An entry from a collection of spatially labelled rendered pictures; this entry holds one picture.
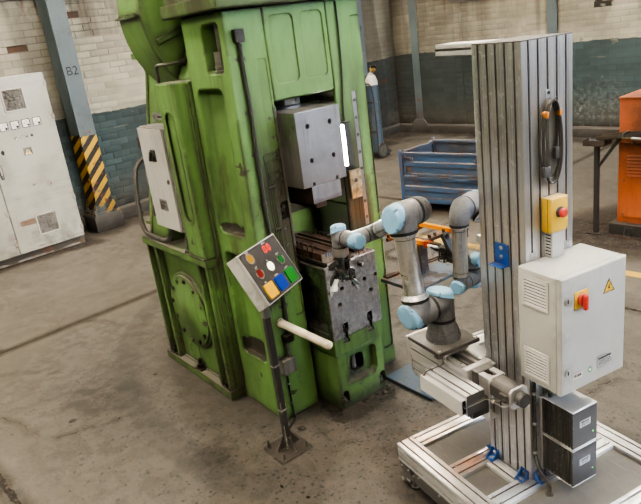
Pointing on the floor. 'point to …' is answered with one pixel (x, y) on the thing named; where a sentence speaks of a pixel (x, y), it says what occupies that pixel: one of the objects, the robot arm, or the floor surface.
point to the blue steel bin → (439, 170)
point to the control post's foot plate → (287, 448)
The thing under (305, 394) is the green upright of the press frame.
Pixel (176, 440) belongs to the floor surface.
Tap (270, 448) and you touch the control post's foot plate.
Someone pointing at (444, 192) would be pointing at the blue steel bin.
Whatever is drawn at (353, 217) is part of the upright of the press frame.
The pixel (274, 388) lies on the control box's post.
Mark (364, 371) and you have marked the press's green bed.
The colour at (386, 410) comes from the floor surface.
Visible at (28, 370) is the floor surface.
